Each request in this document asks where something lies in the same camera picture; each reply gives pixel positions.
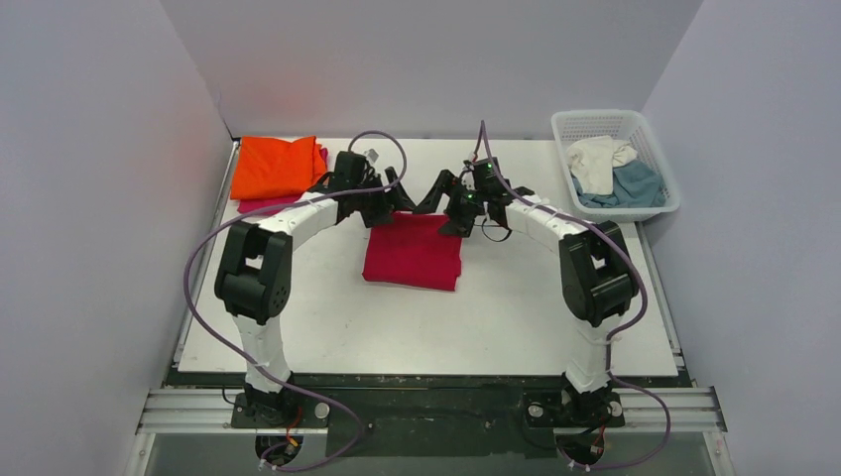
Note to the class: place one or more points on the red t-shirt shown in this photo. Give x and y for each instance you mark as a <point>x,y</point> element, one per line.
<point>410,251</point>

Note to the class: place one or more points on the folded pink t-shirt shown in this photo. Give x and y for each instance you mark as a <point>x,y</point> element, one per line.
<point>249,205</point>

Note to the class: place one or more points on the white cloth in basket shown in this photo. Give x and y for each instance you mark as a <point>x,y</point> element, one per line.
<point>593,160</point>

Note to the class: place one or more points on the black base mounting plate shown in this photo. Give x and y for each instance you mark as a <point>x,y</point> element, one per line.
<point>417,415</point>

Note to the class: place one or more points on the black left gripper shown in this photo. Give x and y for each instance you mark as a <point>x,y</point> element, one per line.
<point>381,199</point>

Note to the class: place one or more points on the blue cloth in basket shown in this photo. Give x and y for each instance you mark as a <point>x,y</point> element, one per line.
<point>635,185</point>

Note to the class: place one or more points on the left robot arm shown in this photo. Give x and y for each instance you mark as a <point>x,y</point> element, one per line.
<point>254,276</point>

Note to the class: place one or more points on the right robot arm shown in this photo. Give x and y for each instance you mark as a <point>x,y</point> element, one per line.
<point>597,280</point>

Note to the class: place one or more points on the aluminium rail frame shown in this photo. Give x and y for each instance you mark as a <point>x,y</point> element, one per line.
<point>699,448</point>

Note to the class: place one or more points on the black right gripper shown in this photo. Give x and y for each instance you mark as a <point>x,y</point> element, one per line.
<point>453,199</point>

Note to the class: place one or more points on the white plastic basket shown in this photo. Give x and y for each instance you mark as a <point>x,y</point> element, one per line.
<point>571,126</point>

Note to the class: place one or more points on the folded orange t-shirt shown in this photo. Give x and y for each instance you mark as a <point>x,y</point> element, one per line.
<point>271,168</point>

